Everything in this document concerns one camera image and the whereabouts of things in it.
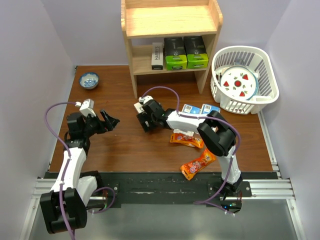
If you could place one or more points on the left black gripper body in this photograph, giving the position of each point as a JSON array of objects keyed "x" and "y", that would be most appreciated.
[{"x": 93, "y": 125}]

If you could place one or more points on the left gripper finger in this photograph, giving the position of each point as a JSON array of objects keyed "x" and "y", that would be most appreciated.
[
  {"x": 107, "y": 119},
  {"x": 111, "y": 127}
]

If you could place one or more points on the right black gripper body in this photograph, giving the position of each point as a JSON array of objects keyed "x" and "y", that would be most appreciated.
[{"x": 151, "y": 120}]

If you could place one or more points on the orange razor bag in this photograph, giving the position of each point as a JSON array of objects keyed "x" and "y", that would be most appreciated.
[
  {"x": 190, "y": 169},
  {"x": 186, "y": 140}
]

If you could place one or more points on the black green razor box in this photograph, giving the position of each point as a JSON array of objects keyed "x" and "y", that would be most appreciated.
[
  {"x": 197, "y": 57},
  {"x": 174, "y": 54}
]

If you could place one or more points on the white Harry's razor box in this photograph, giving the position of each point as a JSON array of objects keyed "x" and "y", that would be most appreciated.
[{"x": 157, "y": 56}]

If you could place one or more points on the silver Harry's razor box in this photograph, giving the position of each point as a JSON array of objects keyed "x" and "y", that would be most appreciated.
[{"x": 138, "y": 107}]

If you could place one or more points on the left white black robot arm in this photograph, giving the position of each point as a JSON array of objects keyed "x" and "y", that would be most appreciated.
[{"x": 64, "y": 207}]

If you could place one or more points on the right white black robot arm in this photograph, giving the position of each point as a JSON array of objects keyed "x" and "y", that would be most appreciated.
[{"x": 219, "y": 137}]

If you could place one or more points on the wooden two-tier shelf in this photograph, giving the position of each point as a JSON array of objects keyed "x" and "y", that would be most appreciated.
[{"x": 146, "y": 19}]

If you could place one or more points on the left blue razor blister pack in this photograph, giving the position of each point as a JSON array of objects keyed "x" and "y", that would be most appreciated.
[{"x": 189, "y": 109}]

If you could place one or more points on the blue razor blister pack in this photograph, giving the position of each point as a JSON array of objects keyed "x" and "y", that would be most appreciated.
[
  {"x": 207, "y": 108},
  {"x": 189, "y": 109}
]

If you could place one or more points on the blue white ceramic bowl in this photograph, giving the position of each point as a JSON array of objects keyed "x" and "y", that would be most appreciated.
[{"x": 89, "y": 80}]

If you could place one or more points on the right blue razor blister pack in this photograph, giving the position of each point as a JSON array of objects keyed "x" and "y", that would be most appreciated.
[{"x": 207, "y": 108}]

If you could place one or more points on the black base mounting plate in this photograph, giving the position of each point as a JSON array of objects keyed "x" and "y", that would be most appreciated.
[{"x": 172, "y": 188}]

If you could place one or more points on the white watermelon pattern plate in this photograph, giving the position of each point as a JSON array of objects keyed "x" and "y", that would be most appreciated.
[{"x": 239, "y": 82}]

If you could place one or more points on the white plastic laundry basket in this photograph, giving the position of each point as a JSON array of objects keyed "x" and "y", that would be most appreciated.
[{"x": 258, "y": 62}]

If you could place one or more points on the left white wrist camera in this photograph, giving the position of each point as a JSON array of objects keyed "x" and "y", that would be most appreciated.
[{"x": 86, "y": 107}]

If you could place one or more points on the aluminium rail frame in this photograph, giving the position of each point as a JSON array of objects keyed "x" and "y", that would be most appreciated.
[{"x": 261, "y": 189}]

